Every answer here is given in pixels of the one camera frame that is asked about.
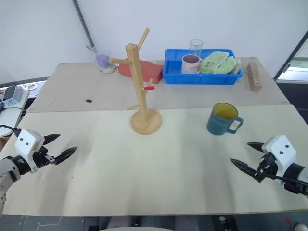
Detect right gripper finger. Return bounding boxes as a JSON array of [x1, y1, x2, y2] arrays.
[[230, 157, 258, 178], [246, 141, 266, 153]]

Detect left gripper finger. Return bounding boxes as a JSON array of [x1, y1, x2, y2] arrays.
[[43, 133, 61, 146], [53, 146, 78, 166]]

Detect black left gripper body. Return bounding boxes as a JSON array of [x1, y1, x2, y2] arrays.
[[31, 145, 55, 169]]

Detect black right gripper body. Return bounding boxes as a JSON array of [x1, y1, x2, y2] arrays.
[[255, 152, 278, 184]]

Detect wooden mug tree stand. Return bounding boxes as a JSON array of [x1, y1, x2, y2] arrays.
[[109, 27, 163, 136]]

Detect clear cup with purple cloth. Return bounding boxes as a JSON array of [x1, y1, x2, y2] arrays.
[[92, 52, 118, 74]]

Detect clear glass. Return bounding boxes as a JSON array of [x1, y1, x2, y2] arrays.
[[188, 38, 204, 57]]

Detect teal mug with yellow inside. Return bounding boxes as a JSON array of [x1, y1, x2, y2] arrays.
[[206, 103, 244, 136]]

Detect white side table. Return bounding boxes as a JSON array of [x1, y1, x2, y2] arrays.
[[0, 81, 47, 138]]

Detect light blue device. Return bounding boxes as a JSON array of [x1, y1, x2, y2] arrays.
[[1, 84, 30, 107]]

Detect wooden block with holes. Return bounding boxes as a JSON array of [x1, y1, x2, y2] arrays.
[[246, 62, 263, 92]]

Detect white cloth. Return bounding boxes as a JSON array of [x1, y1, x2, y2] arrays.
[[233, 57, 243, 73]]

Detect blue plastic bin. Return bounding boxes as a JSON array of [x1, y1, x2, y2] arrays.
[[163, 49, 244, 86]]

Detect green cloth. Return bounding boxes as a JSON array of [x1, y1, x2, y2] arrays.
[[200, 51, 238, 75]]

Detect white mug with pink inside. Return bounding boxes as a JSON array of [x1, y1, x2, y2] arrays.
[[180, 54, 204, 75]]

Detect red folded cloth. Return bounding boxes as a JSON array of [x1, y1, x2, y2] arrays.
[[117, 60, 164, 84]]

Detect grey metal pole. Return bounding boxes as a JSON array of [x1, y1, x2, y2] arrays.
[[72, 0, 96, 52]]

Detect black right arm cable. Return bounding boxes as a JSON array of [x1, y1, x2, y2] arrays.
[[256, 167, 308, 186]]

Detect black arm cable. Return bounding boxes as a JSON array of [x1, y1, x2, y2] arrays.
[[256, 167, 308, 186], [0, 124, 23, 137]]

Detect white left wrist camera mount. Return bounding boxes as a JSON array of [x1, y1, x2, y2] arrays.
[[14, 129, 45, 174]]

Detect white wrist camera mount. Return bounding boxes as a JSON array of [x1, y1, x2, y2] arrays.
[[14, 129, 45, 174], [261, 135, 297, 185]]

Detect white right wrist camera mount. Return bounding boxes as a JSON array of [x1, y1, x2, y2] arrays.
[[261, 135, 297, 185]]

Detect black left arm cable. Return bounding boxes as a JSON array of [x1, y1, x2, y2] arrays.
[[0, 124, 23, 137]]

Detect white handled scissors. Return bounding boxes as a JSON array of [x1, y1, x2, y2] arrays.
[[20, 82, 38, 92]]

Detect black window frame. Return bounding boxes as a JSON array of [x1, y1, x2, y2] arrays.
[[272, 30, 308, 84]]

